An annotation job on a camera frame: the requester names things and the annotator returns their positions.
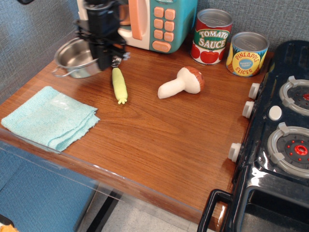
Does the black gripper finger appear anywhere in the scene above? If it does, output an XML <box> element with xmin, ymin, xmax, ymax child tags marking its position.
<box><xmin>88</xmin><ymin>42</ymin><xmax>98</xmax><ymax>59</ymax></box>
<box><xmin>97</xmin><ymin>45</ymin><xmax>112</xmax><ymax>71</ymax></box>

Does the black toy stove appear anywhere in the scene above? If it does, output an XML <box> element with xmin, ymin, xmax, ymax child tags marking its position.
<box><xmin>198</xmin><ymin>40</ymin><xmax>309</xmax><ymax>232</ymax></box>

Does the plush toy mushroom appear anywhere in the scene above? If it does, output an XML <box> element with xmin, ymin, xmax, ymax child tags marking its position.
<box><xmin>157</xmin><ymin>66</ymin><xmax>205</xmax><ymax>99</ymax></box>

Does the pineapple slices can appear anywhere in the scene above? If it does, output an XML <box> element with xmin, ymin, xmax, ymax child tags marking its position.
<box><xmin>226</xmin><ymin>31</ymin><xmax>269</xmax><ymax>77</ymax></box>

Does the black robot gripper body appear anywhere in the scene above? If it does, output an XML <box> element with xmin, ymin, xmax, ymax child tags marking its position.
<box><xmin>74</xmin><ymin>4</ymin><xmax>130</xmax><ymax>59</ymax></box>

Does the teal toy microwave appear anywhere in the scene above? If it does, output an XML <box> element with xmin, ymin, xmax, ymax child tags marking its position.
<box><xmin>76</xmin><ymin>0</ymin><xmax>198</xmax><ymax>54</ymax></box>

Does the tomato sauce can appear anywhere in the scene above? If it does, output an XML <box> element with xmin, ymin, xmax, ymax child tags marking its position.
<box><xmin>191</xmin><ymin>8</ymin><xmax>233</xmax><ymax>65</ymax></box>

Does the small stainless steel pot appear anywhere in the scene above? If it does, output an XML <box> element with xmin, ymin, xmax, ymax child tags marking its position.
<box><xmin>52</xmin><ymin>38</ymin><xmax>101</xmax><ymax>79</ymax></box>

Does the light blue folded cloth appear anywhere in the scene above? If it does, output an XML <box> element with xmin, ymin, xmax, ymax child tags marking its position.
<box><xmin>1</xmin><ymin>86</ymin><xmax>100</xmax><ymax>152</ymax></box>

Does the spoon with yellow-green handle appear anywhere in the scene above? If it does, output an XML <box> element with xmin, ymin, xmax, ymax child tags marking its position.
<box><xmin>112</xmin><ymin>56</ymin><xmax>128</xmax><ymax>104</ymax></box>

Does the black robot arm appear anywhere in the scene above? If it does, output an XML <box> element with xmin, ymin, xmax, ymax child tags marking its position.
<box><xmin>74</xmin><ymin>0</ymin><xmax>130</xmax><ymax>71</ymax></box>

